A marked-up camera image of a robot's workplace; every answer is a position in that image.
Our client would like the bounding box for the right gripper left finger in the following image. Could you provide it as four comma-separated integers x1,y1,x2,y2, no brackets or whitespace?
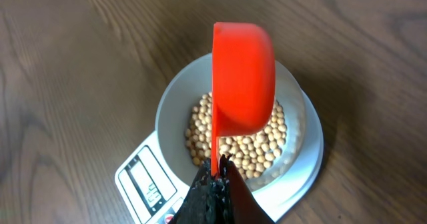
169,165,234,224

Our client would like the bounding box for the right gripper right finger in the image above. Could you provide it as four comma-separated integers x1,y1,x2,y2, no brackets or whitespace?
220,155,275,224

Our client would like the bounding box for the red measuring scoop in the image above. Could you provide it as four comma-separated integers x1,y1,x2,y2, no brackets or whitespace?
211,22,276,176

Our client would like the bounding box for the white digital kitchen scale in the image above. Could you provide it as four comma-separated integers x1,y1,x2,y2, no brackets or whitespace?
114,96,324,223

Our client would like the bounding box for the grey round bowl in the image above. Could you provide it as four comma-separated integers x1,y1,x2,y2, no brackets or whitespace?
155,53,308,191

